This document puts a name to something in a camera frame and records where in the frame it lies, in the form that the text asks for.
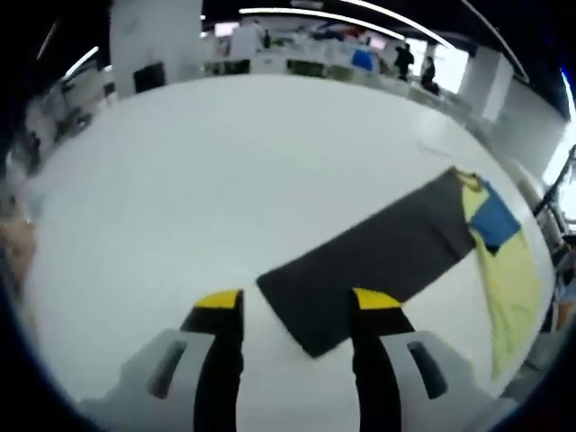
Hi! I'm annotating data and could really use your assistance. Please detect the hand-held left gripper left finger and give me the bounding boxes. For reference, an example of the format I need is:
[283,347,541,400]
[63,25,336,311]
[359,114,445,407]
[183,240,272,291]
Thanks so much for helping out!
[80,288,247,432]

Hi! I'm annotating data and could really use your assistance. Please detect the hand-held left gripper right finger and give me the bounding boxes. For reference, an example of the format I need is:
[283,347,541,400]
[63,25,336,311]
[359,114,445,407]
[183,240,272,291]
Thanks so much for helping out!
[351,287,501,432]

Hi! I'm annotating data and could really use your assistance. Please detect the yellow blue grey garment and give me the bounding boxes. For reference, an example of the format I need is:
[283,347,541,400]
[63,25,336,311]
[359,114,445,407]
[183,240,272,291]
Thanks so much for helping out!
[255,165,545,383]

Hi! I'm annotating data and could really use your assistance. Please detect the black stand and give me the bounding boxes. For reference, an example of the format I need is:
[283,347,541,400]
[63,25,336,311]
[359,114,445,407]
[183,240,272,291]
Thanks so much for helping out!
[533,143,576,236]

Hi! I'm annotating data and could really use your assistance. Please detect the black cabinet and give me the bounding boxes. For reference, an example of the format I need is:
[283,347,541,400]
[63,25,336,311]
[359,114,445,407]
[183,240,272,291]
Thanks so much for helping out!
[132,62,166,95]

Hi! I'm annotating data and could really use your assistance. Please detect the blue board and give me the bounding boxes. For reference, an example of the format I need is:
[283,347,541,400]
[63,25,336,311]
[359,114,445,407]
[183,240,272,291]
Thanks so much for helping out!
[350,48,375,74]

